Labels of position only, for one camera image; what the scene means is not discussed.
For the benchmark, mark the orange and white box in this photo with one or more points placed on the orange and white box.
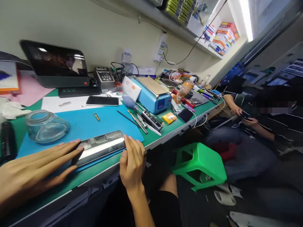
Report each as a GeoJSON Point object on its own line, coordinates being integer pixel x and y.
{"type": "Point", "coordinates": [9, 78]}

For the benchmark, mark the black smartphone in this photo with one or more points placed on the black smartphone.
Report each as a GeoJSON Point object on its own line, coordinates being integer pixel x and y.
{"type": "Point", "coordinates": [102, 101]}

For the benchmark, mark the white box with orange logo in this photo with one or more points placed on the white box with orange logo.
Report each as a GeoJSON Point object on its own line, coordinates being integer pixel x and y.
{"type": "Point", "coordinates": [131, 88]}

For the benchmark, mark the white crumpled cloth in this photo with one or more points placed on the white crumpled cloth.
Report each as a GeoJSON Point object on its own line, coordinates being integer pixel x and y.
{"type": "Point", "coordinates": [13, 108]}

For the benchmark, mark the white wall shelf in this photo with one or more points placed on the white wall shelf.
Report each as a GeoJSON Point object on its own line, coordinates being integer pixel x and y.
{"type": "Point", "coordinates": [189, 26]}

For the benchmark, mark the pile of phone parts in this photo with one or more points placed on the pile of phone parts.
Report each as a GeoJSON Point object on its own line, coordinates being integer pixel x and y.
{"type": "Point", "coordinates": [177, 76]}

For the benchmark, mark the white wall power strip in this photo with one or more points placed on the white wall power strip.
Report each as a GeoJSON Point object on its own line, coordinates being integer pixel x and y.
{"type": "Point", "coordinates": [161, 48]}

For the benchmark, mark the thin black brush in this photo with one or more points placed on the thin black brush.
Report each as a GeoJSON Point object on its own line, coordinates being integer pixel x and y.
{"type": "Point", "coordinates": [127, 118]}

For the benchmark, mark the green table mat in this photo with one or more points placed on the green table mat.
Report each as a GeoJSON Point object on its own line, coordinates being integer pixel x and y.
{"type": "Point", "coordinates": [165, 132]}

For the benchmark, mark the black flat case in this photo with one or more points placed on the black flat case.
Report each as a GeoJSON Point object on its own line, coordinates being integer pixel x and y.
{"type": "Point", "coordinates": [197, 100]}

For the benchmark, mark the orange drink bottle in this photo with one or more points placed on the orange drink bottle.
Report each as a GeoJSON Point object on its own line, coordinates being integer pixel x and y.
{"type": "Point", "coordinates": [184, 91]}

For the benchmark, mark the white slipper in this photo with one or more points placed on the white slipper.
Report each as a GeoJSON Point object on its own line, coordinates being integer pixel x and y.
{"type": "Point", "coordinates": [225, 197]}

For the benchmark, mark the black display monitor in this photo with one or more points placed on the black display monitor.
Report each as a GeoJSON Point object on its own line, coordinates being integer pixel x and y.
{"type": "Point", "coordinates": [54, 63]}

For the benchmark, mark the white tube light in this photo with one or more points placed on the white tube light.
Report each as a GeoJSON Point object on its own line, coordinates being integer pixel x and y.
{"type": "Point", "coordinates": [246, 19]}

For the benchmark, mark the pink paper sheet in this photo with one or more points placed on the pink paper sheet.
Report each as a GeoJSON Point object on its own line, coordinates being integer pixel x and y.
{"type": "Point", "coordinates": [33, 91]}

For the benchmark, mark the clear plastic bottle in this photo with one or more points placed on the clear plastic bottle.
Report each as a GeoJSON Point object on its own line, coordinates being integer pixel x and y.
{"type": "Point", "coordinates": [126, 60]}

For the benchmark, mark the grey rubber dust blower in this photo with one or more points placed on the grey rubber dust blower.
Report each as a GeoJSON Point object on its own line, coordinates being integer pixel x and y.
{"type": "Point", "coordinates": [129, 102]}

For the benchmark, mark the black flat base unit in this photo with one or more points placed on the black flat base unit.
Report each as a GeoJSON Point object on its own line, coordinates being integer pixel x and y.
{"type": "Point", "coordinates": [78, 91]}

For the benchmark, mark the yellow small box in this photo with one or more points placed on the yellow small box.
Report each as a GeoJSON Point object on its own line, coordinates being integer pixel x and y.
{"type": "Point", "coordinates": [169, 118]}

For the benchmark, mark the pile of colourful hand tools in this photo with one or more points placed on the pile of colourful hand tools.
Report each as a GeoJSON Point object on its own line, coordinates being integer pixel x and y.
{"type": "Point", "coordinates": [210, 94]}

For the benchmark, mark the white paper sheet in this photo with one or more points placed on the white paper sheet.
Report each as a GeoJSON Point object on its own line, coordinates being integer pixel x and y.
{"type": "Point", "coordinates": [61, 104]}

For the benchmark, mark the blue work mat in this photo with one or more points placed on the blue work mat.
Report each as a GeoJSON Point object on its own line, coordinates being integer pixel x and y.
{"type": "Point", "coordinates": [94, 123]}

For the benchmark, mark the stack of colourful boxes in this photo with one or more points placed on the stack of colourful boxes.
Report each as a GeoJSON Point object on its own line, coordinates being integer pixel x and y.
{"type": "Point", "coordinates": [225, 39]}

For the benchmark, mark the small yellow blade tool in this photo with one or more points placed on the small yellow blade tool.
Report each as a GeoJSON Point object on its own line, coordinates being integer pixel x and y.
{"type": "Point", "coordinates": [96, 117]}

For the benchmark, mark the bunch of metal tweezers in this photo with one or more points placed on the bunch of metal tweezers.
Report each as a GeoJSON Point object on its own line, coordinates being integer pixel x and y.
{"type": "Point", "coordinates": [139, 121]}

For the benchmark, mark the black handheld device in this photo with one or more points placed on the black handheld device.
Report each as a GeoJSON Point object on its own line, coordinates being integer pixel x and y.
{"type": "Point", "coordinates": [151, 120]}

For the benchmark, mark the grey soldering station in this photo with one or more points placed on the grey soldering station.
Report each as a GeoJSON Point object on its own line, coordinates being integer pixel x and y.
{"type": "Point", "coordinates": [104, 79]}

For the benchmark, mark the green plastic stool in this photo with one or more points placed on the green plastic stool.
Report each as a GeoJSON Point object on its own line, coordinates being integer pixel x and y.
{"type": "Point", "coordinates": [203, 163]}

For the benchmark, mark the person's legs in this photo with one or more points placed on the person's legs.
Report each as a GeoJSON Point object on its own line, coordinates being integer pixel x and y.
{"type": "Point", "coordinates": [165, 203]}

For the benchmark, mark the person's right hand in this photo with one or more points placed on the person's right hand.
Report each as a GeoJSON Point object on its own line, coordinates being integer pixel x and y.
{"type": "Point", "coordinates": [132, 165]}

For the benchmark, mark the blue heating plate machine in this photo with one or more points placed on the blue heating plate machine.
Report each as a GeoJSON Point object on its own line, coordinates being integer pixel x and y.
{"type": "Point", "coordinates": [153, 97]}

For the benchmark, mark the black cylinder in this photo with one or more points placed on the black cylinder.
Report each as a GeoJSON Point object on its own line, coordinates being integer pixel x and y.
{"type": "Point", "coordinates": [8, 142]}

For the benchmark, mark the clear glass jar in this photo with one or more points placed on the clear glass jar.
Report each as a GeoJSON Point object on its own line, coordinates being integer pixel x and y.
{"type": "Point", "coordinates": [46, 127]}

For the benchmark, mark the person's left hand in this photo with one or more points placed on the person's left hand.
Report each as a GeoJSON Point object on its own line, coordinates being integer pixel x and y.
{"type": "Point", "coordinates": [33, 170]}

